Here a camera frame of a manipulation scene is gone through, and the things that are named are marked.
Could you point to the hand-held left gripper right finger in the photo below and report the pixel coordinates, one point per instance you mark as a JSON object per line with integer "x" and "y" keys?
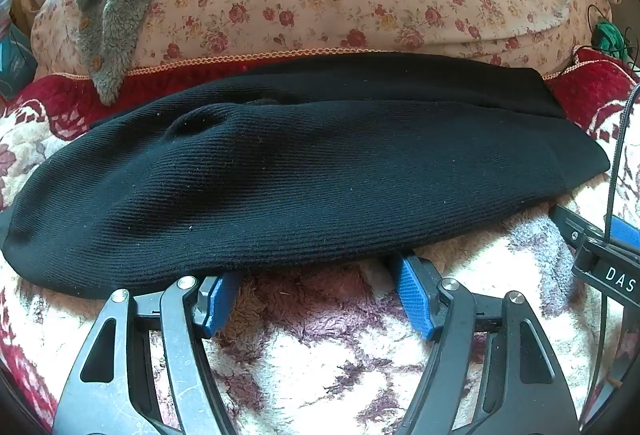
{"x": 412, "y": 297}

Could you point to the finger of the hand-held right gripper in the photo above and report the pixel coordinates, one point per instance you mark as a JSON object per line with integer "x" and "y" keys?
{"x": 622, "y": 227}

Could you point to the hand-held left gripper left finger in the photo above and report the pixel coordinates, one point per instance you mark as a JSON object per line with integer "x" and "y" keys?
{"x": 220, "y": 307}

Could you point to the black ribbed pants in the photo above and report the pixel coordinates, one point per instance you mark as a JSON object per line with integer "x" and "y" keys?
{"x": 300, "y": 175}

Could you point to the red and white plush blanket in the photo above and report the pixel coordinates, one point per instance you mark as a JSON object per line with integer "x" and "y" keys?
{"x": 325, "y": 365}

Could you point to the green cloth bundle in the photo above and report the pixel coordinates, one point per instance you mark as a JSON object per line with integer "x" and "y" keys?
{"x": 606, "y": 37}

